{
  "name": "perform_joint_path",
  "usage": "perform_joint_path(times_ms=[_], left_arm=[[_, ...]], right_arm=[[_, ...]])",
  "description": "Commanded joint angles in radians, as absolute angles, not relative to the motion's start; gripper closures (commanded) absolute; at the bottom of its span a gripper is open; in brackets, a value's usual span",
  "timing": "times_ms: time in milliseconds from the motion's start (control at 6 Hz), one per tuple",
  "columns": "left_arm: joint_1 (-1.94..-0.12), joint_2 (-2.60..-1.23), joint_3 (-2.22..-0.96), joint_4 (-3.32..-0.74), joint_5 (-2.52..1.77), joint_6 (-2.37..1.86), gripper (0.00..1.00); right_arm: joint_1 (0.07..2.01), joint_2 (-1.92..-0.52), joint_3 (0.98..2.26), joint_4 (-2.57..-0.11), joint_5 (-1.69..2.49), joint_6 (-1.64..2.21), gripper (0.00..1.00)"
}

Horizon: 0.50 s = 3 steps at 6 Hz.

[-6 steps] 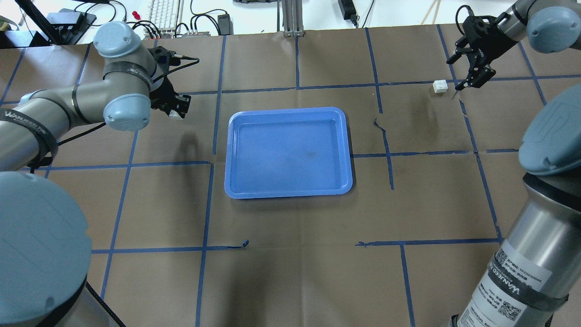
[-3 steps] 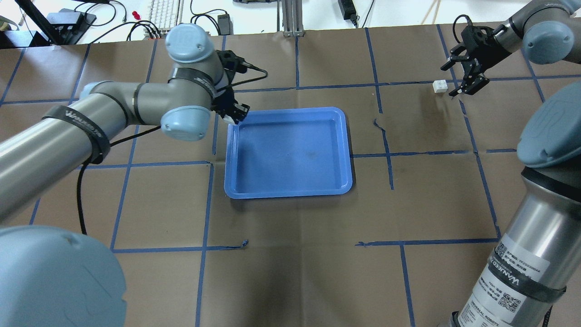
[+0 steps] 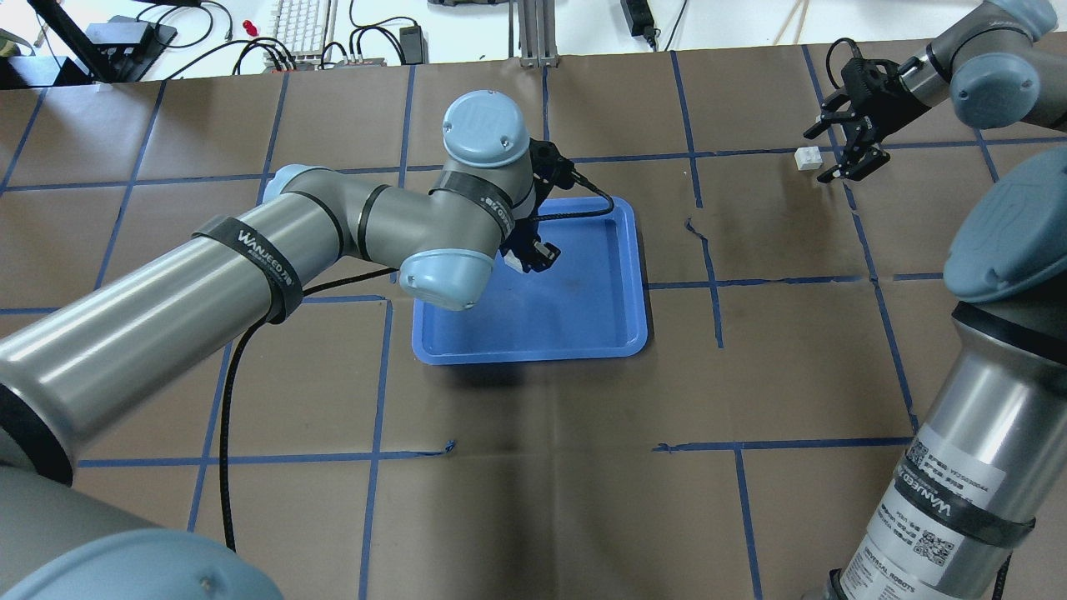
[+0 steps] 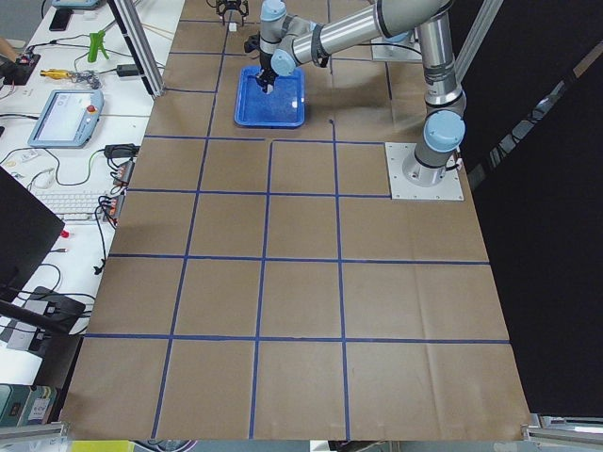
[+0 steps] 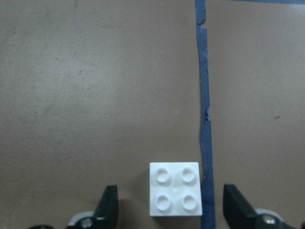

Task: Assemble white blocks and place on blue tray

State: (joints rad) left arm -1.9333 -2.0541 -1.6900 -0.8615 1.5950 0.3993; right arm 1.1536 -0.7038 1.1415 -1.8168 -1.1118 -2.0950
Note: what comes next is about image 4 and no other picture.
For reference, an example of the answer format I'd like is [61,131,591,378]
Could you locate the brown paper table cover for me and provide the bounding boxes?
[61,1,529,441]

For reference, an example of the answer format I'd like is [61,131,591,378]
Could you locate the black monitor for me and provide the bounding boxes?
[0,169,64,302]

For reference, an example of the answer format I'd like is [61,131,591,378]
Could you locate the black phone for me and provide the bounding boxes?
[49,8,73,32]

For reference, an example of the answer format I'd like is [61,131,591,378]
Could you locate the white keyboard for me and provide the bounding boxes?
[32,189,109,222]

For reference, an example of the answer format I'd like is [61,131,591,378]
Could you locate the blue plastic tray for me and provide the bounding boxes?
[234,66,305,128]

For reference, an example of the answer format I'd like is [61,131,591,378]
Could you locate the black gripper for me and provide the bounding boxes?
[255,68,278,94]

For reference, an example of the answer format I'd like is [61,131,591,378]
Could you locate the aluminium frame post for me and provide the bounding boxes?
[107,0,165,99]

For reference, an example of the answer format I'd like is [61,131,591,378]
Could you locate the blue teach pendant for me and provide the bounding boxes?
[27,89,105,149]

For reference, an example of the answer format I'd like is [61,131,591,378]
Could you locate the green handled reacher grabber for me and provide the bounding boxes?
[205,0,249,24]

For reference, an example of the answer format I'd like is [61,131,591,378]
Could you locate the yellow metal tool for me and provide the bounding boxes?
[40,69,72,80]

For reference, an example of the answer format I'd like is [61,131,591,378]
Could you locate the black power adapter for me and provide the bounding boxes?
[115,64,140,77]

